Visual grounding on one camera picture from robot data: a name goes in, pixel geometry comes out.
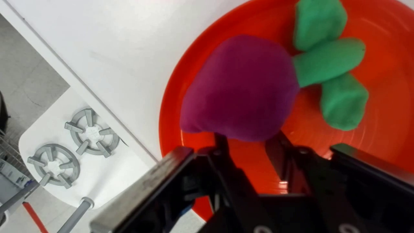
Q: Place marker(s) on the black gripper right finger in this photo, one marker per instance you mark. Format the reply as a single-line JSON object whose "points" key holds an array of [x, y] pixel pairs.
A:
{"points": [[366, 176]]}

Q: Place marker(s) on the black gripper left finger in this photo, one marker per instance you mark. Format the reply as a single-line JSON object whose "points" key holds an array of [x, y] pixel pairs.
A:
{"points": [[142, 189]]}

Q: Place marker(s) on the purple and red toy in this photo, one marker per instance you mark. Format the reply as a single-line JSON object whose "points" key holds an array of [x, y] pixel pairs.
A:
{"points": [[240, 86]]}

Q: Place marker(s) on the white toy stove counter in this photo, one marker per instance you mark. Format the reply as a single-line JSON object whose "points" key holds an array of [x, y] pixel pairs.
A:
{"points": [[103, 176]]}

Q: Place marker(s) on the orange plastic plate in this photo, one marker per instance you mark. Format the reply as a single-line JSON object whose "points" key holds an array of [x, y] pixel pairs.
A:
{"points": [[388, 108]]}

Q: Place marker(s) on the grey toy stove burner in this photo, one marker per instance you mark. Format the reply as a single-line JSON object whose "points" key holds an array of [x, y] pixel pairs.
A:
{"points": [[92, 132], [53, 166]]}

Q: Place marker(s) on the white toy kitchen cabinet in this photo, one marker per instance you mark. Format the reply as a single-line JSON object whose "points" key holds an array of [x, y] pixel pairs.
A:
{"points": [[129, 43]]}

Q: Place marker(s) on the grey metal pole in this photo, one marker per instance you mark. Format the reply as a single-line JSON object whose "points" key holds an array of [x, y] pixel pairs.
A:
{"points": [[75, 215]]}

